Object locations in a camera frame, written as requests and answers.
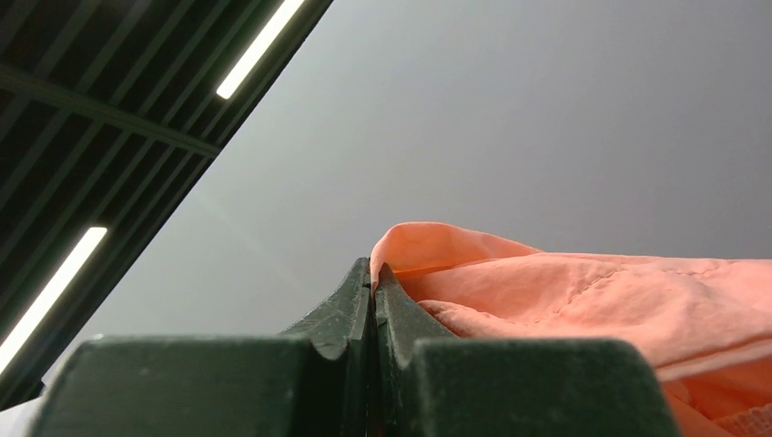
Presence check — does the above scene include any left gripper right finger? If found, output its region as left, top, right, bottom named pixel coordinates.
left=373, top=267, right=679, bottom=436

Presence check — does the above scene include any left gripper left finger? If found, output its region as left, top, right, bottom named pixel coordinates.
left=28, top=259, right=370, bottom=436

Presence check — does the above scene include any pink jacket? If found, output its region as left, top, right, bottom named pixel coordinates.
left=370, top=222, right=771, bottom=436

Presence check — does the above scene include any ceiling light strip near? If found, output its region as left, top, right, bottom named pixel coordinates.
left=1, top=227, right=107, bottom=376

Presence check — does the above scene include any ceiling light strip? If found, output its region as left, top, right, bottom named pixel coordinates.
left=216, top=0, right=306, bottom=99
left=1, top=227, right=107, bottom=376

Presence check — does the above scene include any ceiling light strip far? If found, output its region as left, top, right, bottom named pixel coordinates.
left=216, top=0, right=306, bottom=99

